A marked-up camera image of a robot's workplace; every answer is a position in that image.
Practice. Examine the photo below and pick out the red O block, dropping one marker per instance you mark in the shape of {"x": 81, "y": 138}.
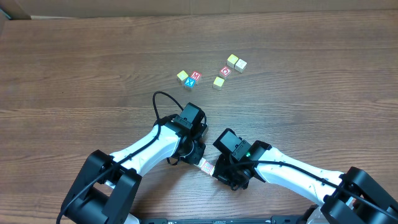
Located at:
{"x": 225, "y": 72}

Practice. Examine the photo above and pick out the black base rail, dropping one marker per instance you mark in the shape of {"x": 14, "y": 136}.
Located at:
{"x": 276, "y": 219}

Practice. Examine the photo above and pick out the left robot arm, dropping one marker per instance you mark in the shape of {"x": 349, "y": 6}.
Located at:
{"x": 106, "y": 185}

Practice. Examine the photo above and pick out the red Y block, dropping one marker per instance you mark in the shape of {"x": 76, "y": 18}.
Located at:
{"x": 206, "y": 167}

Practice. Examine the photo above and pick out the yellow block left cluster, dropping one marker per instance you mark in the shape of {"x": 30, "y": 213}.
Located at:
{"x": 182, "y": 76}

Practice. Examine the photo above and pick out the yellow block top right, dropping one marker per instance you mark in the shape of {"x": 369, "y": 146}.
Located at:
{"x": 231, "y": 60}

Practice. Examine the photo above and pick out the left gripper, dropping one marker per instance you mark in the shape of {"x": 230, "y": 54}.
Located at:
{"x": 196, "y": 155}

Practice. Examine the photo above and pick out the yellow block centre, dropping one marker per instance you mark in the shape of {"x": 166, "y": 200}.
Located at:
{"x": 218, "y": 83}

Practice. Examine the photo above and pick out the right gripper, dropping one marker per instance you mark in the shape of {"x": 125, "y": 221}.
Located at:
{"x": 219, "y": 170}

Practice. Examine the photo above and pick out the cardboard backdrop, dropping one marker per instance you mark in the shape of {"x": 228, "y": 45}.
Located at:
{"x": 25, "y": 9}

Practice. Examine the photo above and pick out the red M block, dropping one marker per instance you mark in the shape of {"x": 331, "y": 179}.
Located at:
{"x": 196, "y": 76}

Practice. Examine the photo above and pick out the blue X block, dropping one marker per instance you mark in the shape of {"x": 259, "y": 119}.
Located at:
{"x": 189, "y": 83}

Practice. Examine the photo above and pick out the white block top right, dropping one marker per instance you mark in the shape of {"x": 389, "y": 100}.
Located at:
{"x": 240, "y": 65}

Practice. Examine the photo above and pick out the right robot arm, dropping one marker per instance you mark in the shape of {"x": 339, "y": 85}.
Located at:
{"x": 350, "y": 197}

